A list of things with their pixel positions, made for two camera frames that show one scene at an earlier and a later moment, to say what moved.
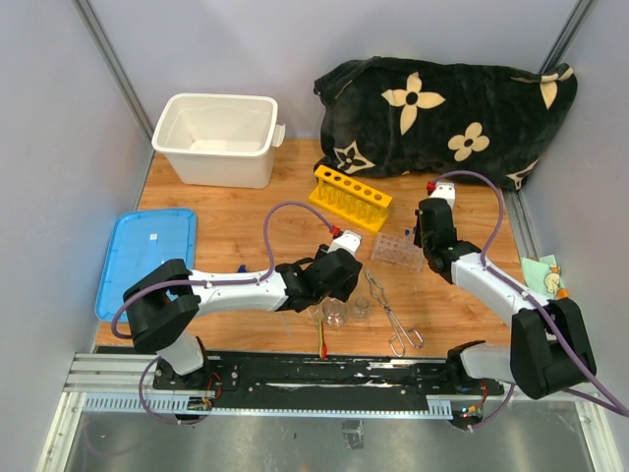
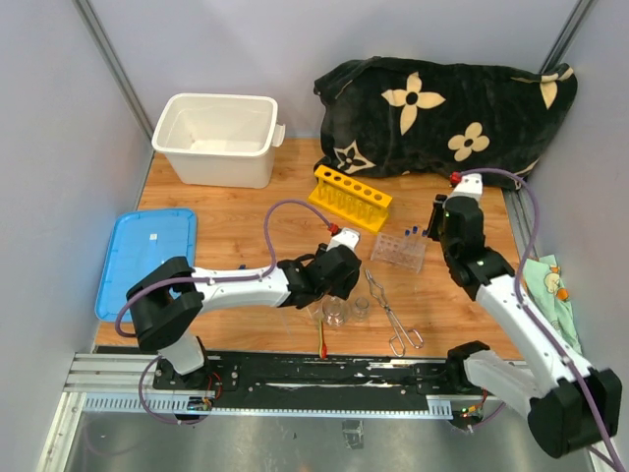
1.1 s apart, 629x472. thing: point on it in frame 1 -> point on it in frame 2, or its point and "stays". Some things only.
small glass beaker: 361,309 stays
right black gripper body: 421,238 -> 435,228
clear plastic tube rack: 399,250 stays
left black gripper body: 343,292 stays
